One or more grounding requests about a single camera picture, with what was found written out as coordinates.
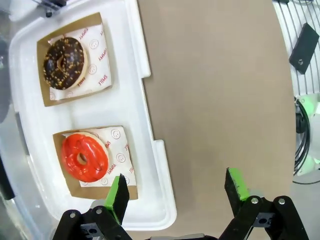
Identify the black rectangular box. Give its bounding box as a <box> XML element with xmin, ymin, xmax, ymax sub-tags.
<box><xmin>288</xmin><ymin>22</ymin><xmax>320</xmax><ymax>75</ymax></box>

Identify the chocolate donut with nut crumbs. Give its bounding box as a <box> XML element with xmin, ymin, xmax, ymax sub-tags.
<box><xmin>42</xmin><ymin>36</ymin><xmax>89</xmax><ymax>91</ymax></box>

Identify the white printed paper liner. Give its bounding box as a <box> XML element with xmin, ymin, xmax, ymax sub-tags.
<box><xmin>47</xmin><ymin>22</ymin><xmax>113</xmax><ymax>101</ymax></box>
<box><xmin>63</xmin><ymin>125</ymin><xmax>137</xmax><ymax>189</ymax></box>

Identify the clear display case lid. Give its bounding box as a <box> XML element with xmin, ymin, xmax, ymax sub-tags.
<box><xmin>0</xmin><ymin>0</ymin><xmax>67</xmax><ymax>240</ymax></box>

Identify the red glazed donut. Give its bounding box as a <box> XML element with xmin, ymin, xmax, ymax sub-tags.
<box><xmin>61</xmin><ymin>131</ymin><xmax>111</xmax><ymax>183</ymax></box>

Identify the brown cardboard donut tray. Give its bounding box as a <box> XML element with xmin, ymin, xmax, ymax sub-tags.
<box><xmin>36</xmin><ymin>11</ymin><xmax>117</xmax><ymax>108</ymax></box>
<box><xmin>52</xmin><ymin>124</ymin><xmax>139</xmax><ymax>201</ymax></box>

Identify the white ribbed mounting plate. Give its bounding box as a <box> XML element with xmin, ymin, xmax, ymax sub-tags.
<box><xmin>271</xmin><ymin>0</ymin><xmax>320</xmax><ymax>97</ymax></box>

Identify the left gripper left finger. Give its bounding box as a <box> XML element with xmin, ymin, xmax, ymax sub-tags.
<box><xmin>51</xmin><ymin>173</ymin><xmax>131</xmax><ymax>240</ymax></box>

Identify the black cable bundle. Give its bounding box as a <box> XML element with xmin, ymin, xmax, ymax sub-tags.
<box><xmin>292</xmin><ymin>111</ymin><xmax>320</xmax><ymax>185</ymax></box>

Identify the white display case base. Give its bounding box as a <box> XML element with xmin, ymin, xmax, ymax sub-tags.
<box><xmin>7</xmin><ymin>0</ymin><xmax>178</xmax><ymax>232</ymax></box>

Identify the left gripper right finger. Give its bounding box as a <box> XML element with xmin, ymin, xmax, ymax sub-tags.
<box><xmin>218</xmin><ymin>166</ymin><xmax>310</xmax><ymax>240</ymax></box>

